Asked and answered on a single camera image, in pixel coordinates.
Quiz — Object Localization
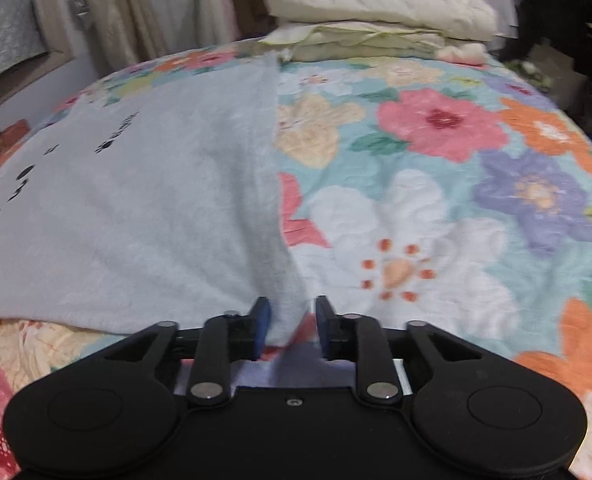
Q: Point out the folded pale green quilt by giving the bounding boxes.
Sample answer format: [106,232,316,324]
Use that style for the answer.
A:
[257,21,489,67]

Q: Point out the floral blanket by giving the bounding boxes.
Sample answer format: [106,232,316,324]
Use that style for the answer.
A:
[0,42,592,480]

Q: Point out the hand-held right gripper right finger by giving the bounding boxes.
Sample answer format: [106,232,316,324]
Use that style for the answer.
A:
[315,295,482,405]

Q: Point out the dark hanging clothes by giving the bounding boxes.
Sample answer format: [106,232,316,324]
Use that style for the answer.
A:
[513,0,592,111]

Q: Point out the pink pillow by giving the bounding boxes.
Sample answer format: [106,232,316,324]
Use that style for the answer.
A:
[0,119,33,153]

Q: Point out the folded cream quilt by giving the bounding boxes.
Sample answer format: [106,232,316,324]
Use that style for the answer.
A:
[259,0,500,44]

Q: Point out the beige curtain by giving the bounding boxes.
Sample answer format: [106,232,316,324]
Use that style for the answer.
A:
[26,0,187,63]

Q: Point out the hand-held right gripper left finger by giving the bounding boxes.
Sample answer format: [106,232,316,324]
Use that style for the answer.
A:
[105,296,273,407]

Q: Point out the light grey printed sweatshirt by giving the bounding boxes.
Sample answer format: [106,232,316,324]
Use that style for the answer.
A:
[0,51,309,357]

